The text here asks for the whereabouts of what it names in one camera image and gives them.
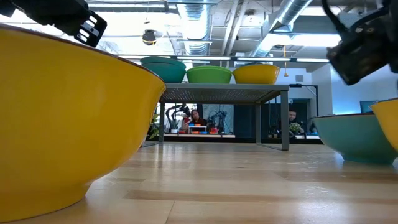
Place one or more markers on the background black robot arm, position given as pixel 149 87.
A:
pixel 174 115
pixel 219 119

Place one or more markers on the yellow hanging pendant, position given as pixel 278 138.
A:
pixel 285 74

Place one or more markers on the ceiling light strip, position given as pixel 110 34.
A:
pixel 130 57

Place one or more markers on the small background potted plant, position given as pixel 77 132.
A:
pixel 295 127

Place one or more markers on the small potted green plant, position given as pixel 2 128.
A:
pixel 154 126

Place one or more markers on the grey perforated metal shelf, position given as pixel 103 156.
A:
pixel 217 87

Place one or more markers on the white background box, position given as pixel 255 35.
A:
pixel 197 129

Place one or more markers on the wall monitor screen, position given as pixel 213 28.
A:
pixel 365 107

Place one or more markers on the black metal frame stand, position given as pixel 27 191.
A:
pixel 295 85

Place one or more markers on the smooth silver ventilation duct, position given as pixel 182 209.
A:
pixel 292 12

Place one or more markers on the black overhead camera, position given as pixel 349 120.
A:
pixel 149 37

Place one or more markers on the ribbed silver ventilation duct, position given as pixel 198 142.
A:
pixel 194 28

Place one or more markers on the black aluminium table frame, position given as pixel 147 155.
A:
pixel 217 140

